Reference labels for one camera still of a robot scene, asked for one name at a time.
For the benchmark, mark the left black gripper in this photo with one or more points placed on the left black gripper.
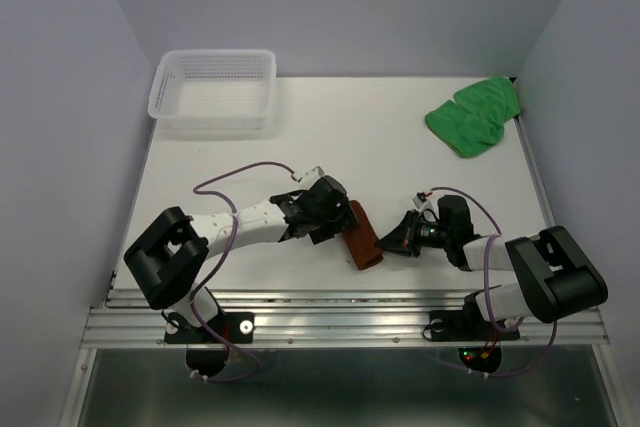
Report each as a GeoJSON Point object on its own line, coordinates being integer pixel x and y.
{"type": "Point", "coordinates": [342, 216]}

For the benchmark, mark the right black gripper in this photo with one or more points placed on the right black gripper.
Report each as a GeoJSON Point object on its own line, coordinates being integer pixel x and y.
{"type": "Point", "coordinates": [402, 238]}

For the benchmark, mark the brown towel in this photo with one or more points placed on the brown towel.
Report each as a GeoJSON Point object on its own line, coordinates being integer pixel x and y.
{"type": "Point", "coordinates": [361, 240]}

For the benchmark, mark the green towel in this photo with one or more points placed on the green towel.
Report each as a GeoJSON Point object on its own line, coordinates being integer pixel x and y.
{"type": "Point", "coordinates": [473, 120]}

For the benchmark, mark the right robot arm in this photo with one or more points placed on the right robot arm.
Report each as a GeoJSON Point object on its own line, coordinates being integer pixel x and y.
{"type": "Point", "coordinates": [546, 276]}

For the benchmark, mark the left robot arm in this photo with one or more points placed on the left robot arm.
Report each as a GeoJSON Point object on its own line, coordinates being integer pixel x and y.
{"type": "Point", "coordinates": [168, 255]}

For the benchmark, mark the white plastic perforated basket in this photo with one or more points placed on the white plastic perforated basket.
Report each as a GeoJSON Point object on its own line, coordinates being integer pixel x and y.
{"type": "Point", "coordinates": [214, 89]}

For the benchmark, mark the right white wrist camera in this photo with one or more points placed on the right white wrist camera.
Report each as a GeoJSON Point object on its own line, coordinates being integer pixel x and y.
{"type": "Point", "coordinates": [423, 204]}

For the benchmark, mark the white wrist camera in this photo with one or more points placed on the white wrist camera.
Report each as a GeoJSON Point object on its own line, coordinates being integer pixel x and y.
{"type": "Point", "coordinates": [423, 204]}
{"type": "Point", "coordinates": [308, 177]}

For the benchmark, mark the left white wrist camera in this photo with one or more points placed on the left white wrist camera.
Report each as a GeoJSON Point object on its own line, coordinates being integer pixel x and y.
{"type": "Point", "coordinates": [308, 177]}

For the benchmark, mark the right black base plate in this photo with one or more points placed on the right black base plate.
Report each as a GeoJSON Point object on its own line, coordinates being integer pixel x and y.
{"type": "Point", "coordinates": [456, 326]}

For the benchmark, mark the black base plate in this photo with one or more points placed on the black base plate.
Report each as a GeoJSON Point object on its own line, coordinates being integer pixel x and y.
{"type": "Point", "coordinates": [235, 327]}
{"type": "Point", "coordinates": [456, 326]}

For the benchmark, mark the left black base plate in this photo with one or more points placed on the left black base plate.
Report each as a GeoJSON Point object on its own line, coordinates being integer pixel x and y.
{"type": "Point", "coordinates": [235, 327]}

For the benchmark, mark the aluminium rail frame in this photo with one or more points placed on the aluminium rail frame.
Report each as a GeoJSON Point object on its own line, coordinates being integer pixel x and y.
{"type": "Point", "coordinates": [338, 346]}

